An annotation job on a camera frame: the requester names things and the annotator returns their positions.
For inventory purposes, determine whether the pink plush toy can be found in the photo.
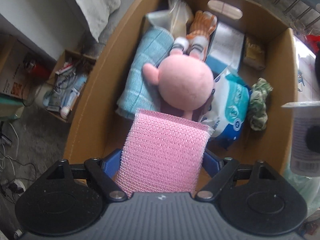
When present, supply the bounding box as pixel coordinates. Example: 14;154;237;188
157;37;214;120

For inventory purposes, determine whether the brown cardboard box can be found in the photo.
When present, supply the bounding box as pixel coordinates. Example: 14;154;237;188
62;0;301;188

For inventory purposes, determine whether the light blue towel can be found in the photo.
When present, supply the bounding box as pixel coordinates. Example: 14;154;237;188
116;27;174;120

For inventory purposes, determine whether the pink scrubbing sponge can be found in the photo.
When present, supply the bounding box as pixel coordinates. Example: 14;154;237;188
116;109;212;196

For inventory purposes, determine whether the white plastic bag blue print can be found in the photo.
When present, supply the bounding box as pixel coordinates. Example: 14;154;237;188
283;167;319;217

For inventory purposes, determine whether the white round-cornered lidded cup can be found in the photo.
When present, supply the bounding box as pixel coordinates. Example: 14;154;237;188
282;101;319;177

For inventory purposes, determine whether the blue white tissue pack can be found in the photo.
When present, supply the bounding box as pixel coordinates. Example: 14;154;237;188
199;68;251;149

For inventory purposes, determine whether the clear bag of yellow contents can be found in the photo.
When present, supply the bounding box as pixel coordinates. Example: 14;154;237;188
145;0;194;38

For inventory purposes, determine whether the red canister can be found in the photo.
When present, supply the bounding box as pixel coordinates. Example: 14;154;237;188
23;58;50;80

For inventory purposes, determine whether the light blue box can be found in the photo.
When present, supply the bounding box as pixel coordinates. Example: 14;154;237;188
205;22;245;76

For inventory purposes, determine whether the plaid floral tablecloth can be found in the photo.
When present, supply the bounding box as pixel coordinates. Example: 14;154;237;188
293;36;319;102

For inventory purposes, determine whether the small cardboard box of items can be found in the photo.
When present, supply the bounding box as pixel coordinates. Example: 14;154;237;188
42;49;96;123

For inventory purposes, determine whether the green white scrunchie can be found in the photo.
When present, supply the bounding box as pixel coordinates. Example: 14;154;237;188
247;77;273;131

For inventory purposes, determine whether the large printed cardboard box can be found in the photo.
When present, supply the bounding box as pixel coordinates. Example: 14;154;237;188
0;34;35;100

